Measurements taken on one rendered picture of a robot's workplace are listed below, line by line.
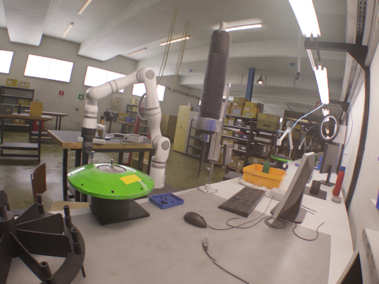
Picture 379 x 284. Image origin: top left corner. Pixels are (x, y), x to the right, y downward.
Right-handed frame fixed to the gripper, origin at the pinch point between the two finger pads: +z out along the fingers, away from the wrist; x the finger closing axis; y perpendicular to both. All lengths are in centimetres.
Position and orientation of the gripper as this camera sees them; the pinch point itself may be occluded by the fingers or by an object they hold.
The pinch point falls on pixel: (90, 162)
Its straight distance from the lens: 103.9
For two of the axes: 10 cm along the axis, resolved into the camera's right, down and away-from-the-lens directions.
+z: -1.6, 9.8, 1.0
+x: 6.4, 1.8, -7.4
